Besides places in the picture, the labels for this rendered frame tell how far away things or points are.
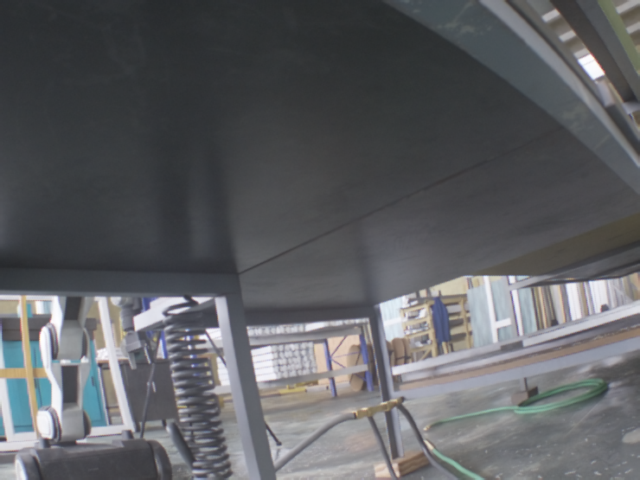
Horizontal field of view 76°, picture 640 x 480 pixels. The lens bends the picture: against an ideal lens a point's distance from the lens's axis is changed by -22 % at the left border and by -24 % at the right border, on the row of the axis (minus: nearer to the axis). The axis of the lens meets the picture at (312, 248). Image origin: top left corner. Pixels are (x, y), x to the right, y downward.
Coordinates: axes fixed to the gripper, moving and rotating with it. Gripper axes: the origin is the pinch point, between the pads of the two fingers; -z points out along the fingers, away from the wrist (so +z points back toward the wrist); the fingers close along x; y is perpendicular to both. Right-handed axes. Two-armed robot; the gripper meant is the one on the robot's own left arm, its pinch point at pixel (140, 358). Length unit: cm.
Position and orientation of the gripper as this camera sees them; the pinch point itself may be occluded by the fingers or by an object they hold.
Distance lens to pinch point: 184.6
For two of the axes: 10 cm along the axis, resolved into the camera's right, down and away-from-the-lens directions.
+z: -2.7, -9.3, 2.6
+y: 4.6, 1.1, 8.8
